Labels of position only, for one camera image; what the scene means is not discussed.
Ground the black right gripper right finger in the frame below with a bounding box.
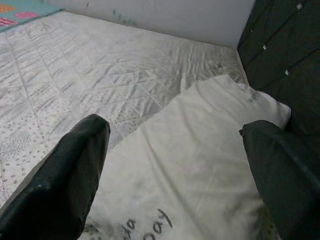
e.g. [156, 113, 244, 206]
[238, 120, 320, 240]

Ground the grey quilted mattress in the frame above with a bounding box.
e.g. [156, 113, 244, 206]
[0, 11, 249, 209]

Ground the white pillow with black lettering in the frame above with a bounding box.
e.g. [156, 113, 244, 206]
[84, 74, 292, 240]

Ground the teal blanket with dotted shapes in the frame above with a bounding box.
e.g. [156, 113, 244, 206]
[0, 0, 64, 34]

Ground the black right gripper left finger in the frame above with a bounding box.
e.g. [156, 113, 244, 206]
[0, 113, 112, 240]

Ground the dark tufted headboard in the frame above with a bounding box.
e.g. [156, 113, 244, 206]
[236, 0, 320, 166]

